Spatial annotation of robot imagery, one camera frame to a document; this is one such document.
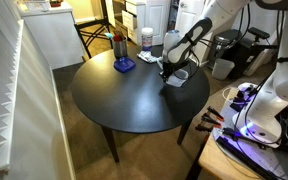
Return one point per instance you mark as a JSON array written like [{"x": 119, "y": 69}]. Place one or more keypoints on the black trash can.
[{"x": 225, "y": 41}]

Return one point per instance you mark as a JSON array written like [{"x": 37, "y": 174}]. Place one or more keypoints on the teal utensil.
[{"x": 109, "y": 35}]

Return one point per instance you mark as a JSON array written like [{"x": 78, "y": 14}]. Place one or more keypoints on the long black bar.
[{"x": 244, "y": 156}]

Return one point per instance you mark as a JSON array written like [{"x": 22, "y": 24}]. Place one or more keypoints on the round black table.
[{"x": 134, "y": 100}]

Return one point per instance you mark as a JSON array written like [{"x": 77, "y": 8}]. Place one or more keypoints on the metal utensil cup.
[{"x": 120, "y": 49}]

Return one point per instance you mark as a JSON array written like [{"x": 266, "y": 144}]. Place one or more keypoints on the white drawer cabinet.
[{"x": 134, "y": 20}]

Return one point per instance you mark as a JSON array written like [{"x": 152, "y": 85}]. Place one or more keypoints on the dark mounting bracket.
[{"x": 240, "y": 98}]

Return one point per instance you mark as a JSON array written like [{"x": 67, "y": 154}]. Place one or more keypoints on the white wipes canister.
[{"x": 147, "y": 39}]

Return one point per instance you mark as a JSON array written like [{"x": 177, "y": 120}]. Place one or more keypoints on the small white wastebasket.
[{"x": 222, "y": 68}]

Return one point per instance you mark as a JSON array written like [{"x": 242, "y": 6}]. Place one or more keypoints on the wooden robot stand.
[{"x": 214, "y": 160}]

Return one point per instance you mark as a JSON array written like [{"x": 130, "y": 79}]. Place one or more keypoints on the grey metal base plate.
[{"x": 267, "y": 156}]

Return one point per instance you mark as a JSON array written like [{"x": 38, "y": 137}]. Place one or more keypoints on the black clamp with orange tip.
[
  {"x": 204, "y": 127},
  {"x": 215, "y": 113},
  {"x": 210, "y": 119}
]

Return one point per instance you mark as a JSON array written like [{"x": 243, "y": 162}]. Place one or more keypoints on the black storage bin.
[{"x": 247, "y": 60}]

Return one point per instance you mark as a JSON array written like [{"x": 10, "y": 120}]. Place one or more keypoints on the black camera on stand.
[{"x": 259, "y": 33}]

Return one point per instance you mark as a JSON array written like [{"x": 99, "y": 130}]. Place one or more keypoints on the reddish spoon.
[{"x": 118, "y": 38}]

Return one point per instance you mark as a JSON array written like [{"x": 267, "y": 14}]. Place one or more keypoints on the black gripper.
[{"x": 170, "y": 68}]

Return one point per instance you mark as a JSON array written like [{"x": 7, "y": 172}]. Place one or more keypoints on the crumpled white cloth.
[{"x": 147, "y": 56}]

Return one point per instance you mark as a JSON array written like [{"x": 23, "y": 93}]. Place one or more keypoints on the white kitchen counter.
[{"x": 50, "y": 36}]

